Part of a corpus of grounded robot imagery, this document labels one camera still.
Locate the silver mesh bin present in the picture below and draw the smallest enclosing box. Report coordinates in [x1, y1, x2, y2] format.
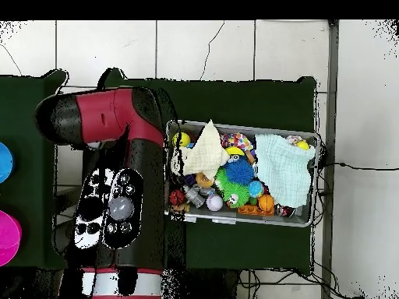
[164, 119, 322, 228]

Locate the cream muslin cloth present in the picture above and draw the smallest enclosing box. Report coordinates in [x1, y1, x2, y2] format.
[172, 119, 231, 182]

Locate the yellow smiley face ball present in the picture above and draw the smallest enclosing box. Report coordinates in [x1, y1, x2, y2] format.
[172, 132, 192, 148]

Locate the red orange ball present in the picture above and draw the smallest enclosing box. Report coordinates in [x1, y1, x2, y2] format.
[168, 188, 186, 206]

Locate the white baseball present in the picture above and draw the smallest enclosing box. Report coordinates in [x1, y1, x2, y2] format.
[205, 193, 224, 212]

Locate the blue spiky rubber ball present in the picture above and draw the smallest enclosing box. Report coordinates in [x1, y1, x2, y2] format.
[224, 159, 256, 187]

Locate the green spiky rubber toy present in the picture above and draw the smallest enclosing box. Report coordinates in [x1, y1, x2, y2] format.
[214, 167, 251, 209]

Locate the orange basketball toy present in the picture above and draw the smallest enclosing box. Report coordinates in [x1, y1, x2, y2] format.
[257, 193, 276, 213]

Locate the mint green muslin cloth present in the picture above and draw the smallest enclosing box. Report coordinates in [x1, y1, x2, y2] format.
[254, 133, 316, 209]

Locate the grey metal pole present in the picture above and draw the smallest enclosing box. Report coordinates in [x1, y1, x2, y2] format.
[320, 19, 340, 299]

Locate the blue plastic bowl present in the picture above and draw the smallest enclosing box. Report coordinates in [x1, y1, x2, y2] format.
[0, 142, 16, 185]

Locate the magenta plastic bowl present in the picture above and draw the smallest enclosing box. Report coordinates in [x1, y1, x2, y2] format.
[0, 209, 23, 268]

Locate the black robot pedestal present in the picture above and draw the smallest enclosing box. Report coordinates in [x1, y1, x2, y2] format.
[166, 269, 241, 299]

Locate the thin black cable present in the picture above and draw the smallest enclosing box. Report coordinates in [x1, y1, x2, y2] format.
[320, 161, 399, 172]

